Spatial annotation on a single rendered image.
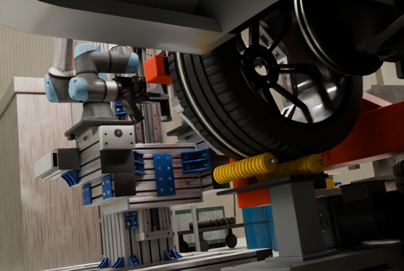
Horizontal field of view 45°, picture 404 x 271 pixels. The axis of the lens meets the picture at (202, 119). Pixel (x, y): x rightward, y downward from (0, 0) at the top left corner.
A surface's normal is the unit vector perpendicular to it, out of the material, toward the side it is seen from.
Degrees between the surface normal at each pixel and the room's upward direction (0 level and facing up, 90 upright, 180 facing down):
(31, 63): 90
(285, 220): 90
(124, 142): 90
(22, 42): 90
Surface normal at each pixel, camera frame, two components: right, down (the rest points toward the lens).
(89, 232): 0.50, -0.25
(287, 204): -0.82, -0.03
